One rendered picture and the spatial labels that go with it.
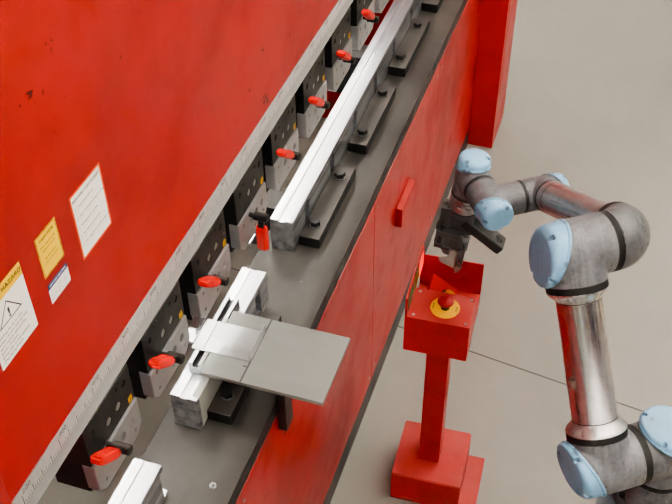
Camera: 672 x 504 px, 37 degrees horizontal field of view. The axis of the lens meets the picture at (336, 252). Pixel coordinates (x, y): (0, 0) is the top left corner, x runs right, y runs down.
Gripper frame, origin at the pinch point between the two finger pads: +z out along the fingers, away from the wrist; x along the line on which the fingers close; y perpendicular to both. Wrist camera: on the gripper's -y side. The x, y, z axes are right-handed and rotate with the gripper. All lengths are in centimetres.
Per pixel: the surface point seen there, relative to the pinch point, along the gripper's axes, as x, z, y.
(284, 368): 56, -15, 28
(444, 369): 8.2, 29.0, -2.4
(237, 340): 51, -14, 40
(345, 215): -6.8, -2.2, 31.3
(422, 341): 15.1, 12.6, 4.4
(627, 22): -280, 79, -47
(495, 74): -161, 47, 7
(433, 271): -4.5, 7.4, 6.3
